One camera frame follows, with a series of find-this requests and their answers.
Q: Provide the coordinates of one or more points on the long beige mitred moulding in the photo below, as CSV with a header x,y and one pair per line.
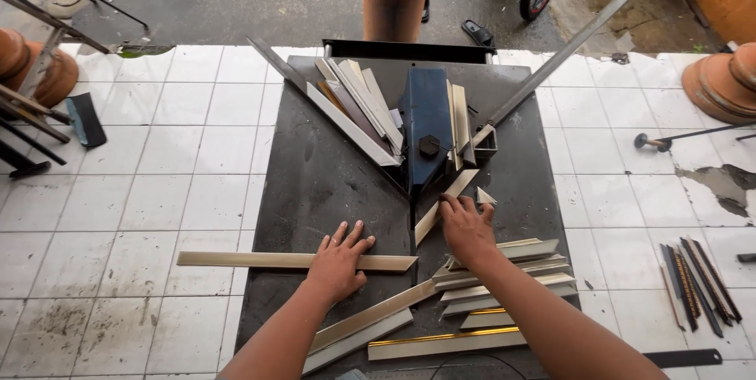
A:
x,y
372,315

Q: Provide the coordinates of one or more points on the terracotta pots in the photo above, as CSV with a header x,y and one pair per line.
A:
x,y
723,82
41,70

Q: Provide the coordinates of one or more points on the pile of mixed moulding lengths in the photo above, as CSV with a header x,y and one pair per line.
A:
x,y
360,108

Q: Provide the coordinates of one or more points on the person's left hand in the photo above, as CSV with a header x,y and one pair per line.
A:
x,y
336,265

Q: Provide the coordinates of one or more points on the long grey-white moulding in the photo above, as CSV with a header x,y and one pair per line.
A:
x,y
360,341

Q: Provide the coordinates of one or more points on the long grey metal guide bar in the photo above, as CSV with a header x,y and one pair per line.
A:
x,y
561,52

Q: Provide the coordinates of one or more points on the stack of cut beige mouldings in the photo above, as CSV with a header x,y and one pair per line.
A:
x,y
508,279

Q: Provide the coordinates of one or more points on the square metal tube bracket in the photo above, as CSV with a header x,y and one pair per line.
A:
x,y
485,145

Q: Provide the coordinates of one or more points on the rod with round foot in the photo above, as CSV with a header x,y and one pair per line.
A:
x,y
679,138

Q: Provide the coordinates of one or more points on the beige mouldings beside blade housing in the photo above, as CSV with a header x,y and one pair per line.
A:
x,y
460,120

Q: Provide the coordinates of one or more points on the dark metal mitre cutter table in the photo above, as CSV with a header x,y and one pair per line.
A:
x,y
331,191

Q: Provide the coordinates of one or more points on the short gold-edged moulding piece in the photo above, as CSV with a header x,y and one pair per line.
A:
x,y
487,320

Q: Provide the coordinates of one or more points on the black hexagonal knob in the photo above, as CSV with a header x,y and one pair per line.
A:
x,y
429,146

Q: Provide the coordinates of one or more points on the metal rod rack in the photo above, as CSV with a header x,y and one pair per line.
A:
x,y
35,114

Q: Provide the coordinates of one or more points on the grey angled fence rail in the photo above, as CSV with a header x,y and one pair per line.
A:
x,y
277,61

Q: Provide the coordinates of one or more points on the long beige moulding strip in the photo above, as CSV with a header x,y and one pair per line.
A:
x,y
248,260

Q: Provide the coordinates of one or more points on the black sandal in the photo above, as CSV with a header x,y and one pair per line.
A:
x,y
478,33
425,8

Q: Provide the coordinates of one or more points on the bundle of dark ornate mouldings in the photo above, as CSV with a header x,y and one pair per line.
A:
x,y
700,285

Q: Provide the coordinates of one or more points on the short beige mitred moulding piece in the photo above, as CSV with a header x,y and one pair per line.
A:
x,y
455,190

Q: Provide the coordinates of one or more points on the wide gold-edged moulding piece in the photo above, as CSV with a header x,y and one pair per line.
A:
x,y
443,344

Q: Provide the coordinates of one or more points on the blue blade housing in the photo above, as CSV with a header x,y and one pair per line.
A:
x,y
426,108

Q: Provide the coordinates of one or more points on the small triangular moulding offcut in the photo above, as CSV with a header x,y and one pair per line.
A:
x,y
484,197

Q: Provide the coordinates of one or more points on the flat black metal bar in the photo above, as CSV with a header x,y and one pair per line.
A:
x,y
685,358

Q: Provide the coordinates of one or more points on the black rear machine frame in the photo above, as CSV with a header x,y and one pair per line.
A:
x,y
407,49

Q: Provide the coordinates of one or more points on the person's right hand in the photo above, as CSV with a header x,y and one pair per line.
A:
x,y
469,235

